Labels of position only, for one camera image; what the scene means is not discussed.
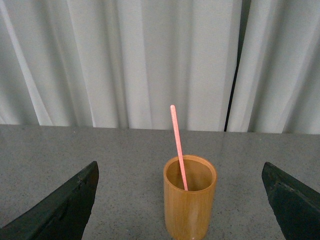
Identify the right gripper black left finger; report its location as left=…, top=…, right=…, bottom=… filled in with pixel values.
left=0, top=161, right=99, bottom=240

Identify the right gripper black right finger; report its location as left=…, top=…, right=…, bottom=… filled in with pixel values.
left=261, top=162, right=320, bottom=240

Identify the pink chopstick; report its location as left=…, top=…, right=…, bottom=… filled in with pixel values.
left=170, top=104, right=188, bottom=191

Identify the bamboo chopstick holder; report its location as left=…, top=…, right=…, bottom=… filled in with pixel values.
left=163, top=155, right=218, bottom=240

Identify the white curtain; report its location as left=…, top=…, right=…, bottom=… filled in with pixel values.
left=0, top=0, right=320, bottom=134

